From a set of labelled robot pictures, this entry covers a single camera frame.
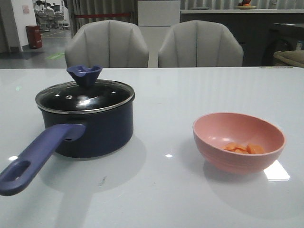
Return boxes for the dark blue saucepan purple handle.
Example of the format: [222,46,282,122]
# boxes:
[0,98,134,196]

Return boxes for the glass lid with blue knob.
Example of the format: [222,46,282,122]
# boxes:
[35,65,135,114]

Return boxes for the pink plastic bowl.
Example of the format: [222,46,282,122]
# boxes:
[193,113,286,174]

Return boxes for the orange ham slices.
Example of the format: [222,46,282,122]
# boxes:
[222,142,266,154]

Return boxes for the left grey upholstered chair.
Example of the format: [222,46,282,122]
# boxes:
[65,20,149,68]

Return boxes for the grey upholstered chair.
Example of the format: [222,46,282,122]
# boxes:
[158,20,244,68]
[65,20,149,68]

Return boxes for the right grey upholstered chair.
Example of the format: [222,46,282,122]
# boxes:
[158,20,244,68]

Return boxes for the white cabinet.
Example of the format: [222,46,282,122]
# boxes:
[137,0,181,68]

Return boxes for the dark grey counter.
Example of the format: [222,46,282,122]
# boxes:
[180,9,304,67]

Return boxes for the fruit plate on counter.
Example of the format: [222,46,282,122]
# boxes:
[236,0,257,10]

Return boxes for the red bin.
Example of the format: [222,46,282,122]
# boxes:
[26,25,43,49]

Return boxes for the beige sofa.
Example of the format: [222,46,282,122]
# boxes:
[273,50,304,68]

